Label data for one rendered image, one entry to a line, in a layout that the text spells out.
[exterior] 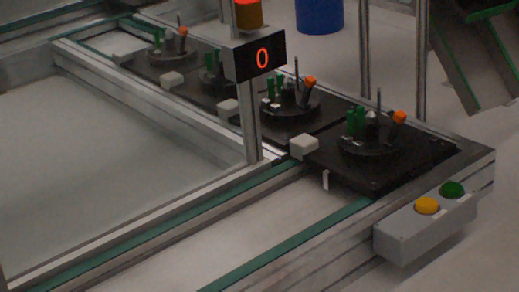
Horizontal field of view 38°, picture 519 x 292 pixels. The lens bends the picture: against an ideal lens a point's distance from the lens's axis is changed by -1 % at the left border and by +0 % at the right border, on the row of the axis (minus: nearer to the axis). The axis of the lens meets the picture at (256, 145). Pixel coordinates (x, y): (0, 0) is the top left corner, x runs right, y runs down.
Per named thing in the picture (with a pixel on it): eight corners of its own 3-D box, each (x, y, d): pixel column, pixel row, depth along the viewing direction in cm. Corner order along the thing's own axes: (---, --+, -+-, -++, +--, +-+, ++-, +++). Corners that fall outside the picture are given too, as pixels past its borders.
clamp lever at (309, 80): (310, 105, 168) (317, 79, 162) (303, 108, 167) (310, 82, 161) (300, 95, 169) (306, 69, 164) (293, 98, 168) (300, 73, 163)
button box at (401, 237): (477, 219, 142) (479, 191, 139) (401, 269, 131) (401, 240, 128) (447, 204, 147) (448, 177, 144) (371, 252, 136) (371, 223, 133)
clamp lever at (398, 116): (398, 142, 150) (408, 114, 144) (391, 146, 149) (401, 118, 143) (385, 131, 151) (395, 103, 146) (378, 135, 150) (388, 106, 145)
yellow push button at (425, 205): (442, 211, 136) (442, 202, 135) (428, 220, 134) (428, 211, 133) (425, 202, 139) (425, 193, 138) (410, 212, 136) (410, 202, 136)
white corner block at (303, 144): (320, 155, 157) (319, 138, 155) (303, 164, 155) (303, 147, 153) (305, 148, 161) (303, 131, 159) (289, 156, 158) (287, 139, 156)
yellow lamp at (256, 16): (269, 24, 139) (266, -2, 136) (247, 32, 136) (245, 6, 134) (252, 18, 142) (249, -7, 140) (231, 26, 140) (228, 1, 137)
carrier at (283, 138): (364, 114, 171) (364, 63, 165) (284, 154, 159) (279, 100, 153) (294, 85, 189) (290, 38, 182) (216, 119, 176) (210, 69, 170)
